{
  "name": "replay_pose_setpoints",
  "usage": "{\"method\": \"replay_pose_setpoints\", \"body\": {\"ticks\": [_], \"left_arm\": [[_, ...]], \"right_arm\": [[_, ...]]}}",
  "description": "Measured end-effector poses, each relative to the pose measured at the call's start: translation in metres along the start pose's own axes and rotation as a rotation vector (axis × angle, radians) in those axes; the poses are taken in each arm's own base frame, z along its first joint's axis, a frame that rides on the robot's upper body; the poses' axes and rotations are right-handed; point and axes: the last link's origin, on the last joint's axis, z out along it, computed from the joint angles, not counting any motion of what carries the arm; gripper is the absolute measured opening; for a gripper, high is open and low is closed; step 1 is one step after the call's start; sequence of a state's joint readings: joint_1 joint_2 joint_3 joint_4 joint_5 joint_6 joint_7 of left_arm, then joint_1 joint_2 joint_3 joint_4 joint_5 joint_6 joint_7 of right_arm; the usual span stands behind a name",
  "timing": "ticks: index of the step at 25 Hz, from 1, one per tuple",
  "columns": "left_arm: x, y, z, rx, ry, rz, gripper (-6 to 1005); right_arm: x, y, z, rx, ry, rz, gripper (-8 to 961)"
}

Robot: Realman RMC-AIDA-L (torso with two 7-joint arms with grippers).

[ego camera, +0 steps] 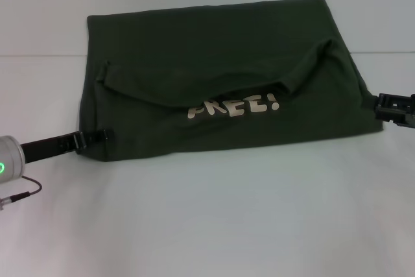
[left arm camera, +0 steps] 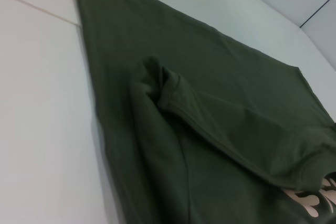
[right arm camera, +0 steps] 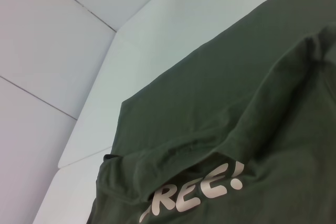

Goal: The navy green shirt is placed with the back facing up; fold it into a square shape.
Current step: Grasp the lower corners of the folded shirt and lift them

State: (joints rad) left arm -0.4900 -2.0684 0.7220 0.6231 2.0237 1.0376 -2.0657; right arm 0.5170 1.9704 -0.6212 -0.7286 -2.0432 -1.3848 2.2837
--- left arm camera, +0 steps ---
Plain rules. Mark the dark green t-shirt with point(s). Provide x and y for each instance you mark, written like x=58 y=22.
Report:
x=197 y=103

